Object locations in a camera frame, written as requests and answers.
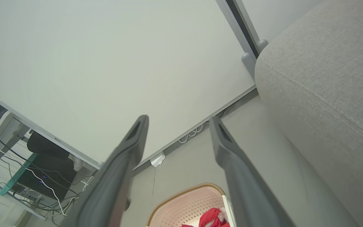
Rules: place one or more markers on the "cream perforated laundry basket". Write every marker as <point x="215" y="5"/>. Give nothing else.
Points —
<point x="184" y="205"/>

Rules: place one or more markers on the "white sneaker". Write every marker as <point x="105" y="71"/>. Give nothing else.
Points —
<point x="77" y="163"/>

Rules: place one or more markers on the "teal desk leg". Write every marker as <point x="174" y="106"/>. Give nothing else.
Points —
<point x="17" y="173"/>

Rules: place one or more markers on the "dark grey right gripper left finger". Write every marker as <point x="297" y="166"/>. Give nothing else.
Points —
<point x="112" y="189"/>

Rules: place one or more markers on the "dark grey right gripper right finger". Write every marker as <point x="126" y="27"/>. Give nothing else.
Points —
<point x="244" y="189"/>

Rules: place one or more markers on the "white wall adapter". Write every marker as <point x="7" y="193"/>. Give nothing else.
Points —
<point x="158" y="159"/>

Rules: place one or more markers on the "grey fabric sofa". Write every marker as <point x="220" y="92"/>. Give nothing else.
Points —
<point x="326" y="82"/>

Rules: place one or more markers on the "red and white garment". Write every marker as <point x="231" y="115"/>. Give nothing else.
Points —
<point x="211" y="219"/>

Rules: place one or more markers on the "black computer tower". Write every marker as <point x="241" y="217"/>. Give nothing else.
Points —
<point x="52" y="171"/>

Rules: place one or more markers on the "white desk frame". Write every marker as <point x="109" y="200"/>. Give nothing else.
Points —
<point x="6" y="135"/>

